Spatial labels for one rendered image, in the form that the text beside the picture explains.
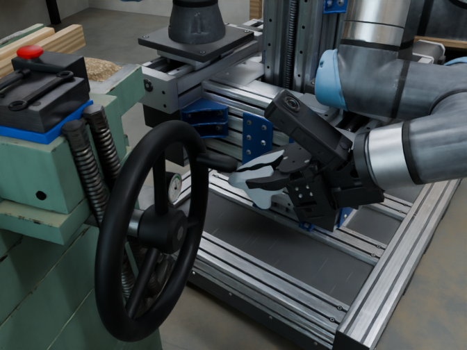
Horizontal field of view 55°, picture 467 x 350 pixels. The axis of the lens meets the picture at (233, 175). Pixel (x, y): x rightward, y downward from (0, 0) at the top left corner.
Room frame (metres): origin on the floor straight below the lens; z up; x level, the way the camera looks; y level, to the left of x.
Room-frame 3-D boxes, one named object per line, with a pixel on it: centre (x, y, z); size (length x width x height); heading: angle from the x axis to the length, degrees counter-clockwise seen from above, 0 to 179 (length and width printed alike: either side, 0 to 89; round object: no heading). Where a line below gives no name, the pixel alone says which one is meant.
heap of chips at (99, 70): (0.75, 0.26, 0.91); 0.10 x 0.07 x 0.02; 72
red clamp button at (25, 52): (0.52, 0.24, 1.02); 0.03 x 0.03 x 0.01
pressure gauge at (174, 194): (0.72, 0.13, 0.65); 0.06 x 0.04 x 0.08; 162
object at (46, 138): (0.49, 0.23, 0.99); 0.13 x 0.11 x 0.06; 162
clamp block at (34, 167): (0.48, 0.23, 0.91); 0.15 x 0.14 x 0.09; 162
